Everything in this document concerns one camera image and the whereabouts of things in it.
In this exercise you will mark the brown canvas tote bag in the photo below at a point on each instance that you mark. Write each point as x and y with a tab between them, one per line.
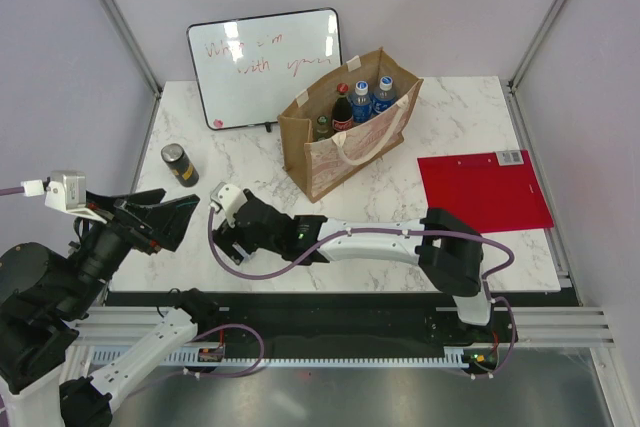
318	167

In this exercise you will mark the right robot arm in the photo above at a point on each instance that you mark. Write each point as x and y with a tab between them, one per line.
445	249

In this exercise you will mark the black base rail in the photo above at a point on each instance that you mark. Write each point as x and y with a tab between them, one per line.
348	323

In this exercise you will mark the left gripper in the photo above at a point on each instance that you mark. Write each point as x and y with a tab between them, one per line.
167	223

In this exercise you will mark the white cable duct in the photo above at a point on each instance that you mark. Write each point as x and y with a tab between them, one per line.
245	355

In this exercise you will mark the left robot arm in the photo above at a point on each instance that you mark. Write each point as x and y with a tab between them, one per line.
43	293

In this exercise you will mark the Coca-Cola glass bottle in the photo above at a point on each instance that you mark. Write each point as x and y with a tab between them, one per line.
342	113

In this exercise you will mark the white dry-erase board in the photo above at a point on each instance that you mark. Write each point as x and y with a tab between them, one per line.
249	70

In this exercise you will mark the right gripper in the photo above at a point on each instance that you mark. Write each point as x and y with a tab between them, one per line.
226	237

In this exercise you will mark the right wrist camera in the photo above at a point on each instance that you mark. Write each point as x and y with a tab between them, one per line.
228	199

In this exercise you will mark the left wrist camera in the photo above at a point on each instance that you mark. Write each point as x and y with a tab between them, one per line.
65	191

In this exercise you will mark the black and yellow can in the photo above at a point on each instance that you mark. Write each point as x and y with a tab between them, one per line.
179	163

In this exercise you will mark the clear soda water bottle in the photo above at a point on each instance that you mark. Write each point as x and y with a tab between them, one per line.
322	136

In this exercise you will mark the blue-label water bottle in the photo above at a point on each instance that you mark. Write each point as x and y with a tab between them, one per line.
383	96
360	102

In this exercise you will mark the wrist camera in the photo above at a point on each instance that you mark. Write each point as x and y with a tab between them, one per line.
228	199
65	191

